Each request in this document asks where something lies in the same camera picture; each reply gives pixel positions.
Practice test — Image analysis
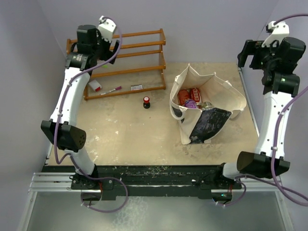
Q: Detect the clear bottle green cap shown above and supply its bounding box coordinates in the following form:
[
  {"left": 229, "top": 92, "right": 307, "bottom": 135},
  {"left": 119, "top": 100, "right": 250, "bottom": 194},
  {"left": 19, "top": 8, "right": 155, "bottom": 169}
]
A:
[{"left": 198, "top": 102, "right": 214, "bottom": 111}]

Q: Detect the cream canvas tote bag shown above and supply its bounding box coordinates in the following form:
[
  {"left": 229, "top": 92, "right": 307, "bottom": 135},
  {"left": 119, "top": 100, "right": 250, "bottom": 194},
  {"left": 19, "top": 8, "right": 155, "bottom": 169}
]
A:
[{"left": 169, "top": 64, "right": 247, "bottom": 145}]

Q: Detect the red cola can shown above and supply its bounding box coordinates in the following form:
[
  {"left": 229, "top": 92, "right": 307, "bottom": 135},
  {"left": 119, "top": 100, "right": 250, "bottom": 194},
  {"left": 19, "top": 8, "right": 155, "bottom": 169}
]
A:
[{"left": 178, "top": 89, "right": 191, "bottom": 106}]

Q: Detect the purple soda can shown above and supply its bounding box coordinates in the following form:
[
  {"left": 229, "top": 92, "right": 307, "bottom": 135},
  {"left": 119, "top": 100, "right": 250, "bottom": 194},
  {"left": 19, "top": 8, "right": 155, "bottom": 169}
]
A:
[{"left": 184, "top": 99, "right": 198, "bottom": 109}]

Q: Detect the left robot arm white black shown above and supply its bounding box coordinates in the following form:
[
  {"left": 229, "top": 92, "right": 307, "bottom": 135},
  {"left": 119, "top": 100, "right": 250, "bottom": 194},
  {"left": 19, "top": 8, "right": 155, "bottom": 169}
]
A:
[{"left": 41, "top": 22, "right": 122, "bottom": 189}]

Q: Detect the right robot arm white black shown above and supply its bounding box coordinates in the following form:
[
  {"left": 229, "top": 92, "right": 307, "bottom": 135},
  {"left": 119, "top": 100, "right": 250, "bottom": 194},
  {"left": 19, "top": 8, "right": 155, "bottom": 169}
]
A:
[{"left": 214, "top": 37, "right": 306, "bottom": 188}]

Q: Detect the wooden shelf rack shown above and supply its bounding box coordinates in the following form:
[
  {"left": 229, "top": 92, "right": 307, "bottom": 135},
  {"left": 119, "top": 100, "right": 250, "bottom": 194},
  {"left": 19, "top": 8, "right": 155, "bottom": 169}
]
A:
[{"left": 66, "top": 28, "right": 167, "bottom": 101}]

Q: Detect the white red eraser box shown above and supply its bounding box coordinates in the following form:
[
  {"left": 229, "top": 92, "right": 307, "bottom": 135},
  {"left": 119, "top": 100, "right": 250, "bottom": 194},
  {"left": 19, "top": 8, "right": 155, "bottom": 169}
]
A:
[{"left": 88, "top": 79, "right": 102, "bottom": 92}]

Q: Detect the purple capped marker pen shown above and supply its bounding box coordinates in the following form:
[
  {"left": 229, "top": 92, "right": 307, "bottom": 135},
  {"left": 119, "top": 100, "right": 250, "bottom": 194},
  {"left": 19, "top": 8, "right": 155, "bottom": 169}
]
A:
[{"left": 100, "top": 86, "right": 122, "bottom": 95}]

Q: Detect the small white red label card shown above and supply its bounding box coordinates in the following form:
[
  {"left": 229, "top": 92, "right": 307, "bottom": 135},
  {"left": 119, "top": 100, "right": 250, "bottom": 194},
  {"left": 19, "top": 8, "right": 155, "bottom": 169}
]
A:
[{"left": 131, "top": 84, "right": 143, "bottom": 91}]

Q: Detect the red black stamp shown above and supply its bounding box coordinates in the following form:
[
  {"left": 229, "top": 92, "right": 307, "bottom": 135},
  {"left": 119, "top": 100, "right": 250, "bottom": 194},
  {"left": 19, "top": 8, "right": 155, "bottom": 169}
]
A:
[{"left": 143, "top": 96, "right": 151, "bottom": 109}]

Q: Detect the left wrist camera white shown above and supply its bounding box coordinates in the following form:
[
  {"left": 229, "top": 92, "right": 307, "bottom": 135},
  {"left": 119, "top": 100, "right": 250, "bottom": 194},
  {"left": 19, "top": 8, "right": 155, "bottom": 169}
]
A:
[{"left": 97, "top": 15, "right": 116, "bottom": 42}]

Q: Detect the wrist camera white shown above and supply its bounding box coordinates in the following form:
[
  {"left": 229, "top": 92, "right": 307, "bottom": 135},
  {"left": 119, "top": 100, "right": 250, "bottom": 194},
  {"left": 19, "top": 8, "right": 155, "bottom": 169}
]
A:
[
  {"left": 97, "top": 15, "right": 116, "bottom": 42},
  {"left": 261, "top": 21, "right": 289, "bottom": 48}
]

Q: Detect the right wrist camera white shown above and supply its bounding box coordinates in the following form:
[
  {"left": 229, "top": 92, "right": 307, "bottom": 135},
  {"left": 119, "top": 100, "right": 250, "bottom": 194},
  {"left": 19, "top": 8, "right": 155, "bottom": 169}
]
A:
[{"left": 261, "top": 21, "right": 289, "bottom": 48}]

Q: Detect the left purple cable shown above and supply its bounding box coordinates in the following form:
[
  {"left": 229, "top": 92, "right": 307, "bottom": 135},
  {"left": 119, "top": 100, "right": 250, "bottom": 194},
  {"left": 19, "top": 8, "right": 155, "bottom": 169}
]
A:
[{"left": 53, "top": 16, "right": 129, "bottom": 214}]

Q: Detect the purple cable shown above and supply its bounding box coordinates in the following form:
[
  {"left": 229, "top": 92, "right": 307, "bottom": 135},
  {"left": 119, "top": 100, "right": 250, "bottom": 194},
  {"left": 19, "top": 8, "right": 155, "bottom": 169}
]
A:
[
  {"left": 215, "top": 13, "right": 308, "bottom": 208},
  {"left": 53, "top": 16, "right": 129, "bottom": 214}
]

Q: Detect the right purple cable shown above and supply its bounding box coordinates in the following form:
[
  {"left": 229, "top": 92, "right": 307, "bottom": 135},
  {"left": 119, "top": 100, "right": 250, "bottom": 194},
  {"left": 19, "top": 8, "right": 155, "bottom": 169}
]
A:
[{"left": 215, "top": 13, "right": 308, "bottom": 208}]

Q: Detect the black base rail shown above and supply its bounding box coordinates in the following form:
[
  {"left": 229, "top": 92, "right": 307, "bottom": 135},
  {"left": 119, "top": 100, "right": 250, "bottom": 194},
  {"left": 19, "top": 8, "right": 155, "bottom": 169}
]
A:
[{"left": 69, "top": 165, "right": 244, "bottom": 201}]

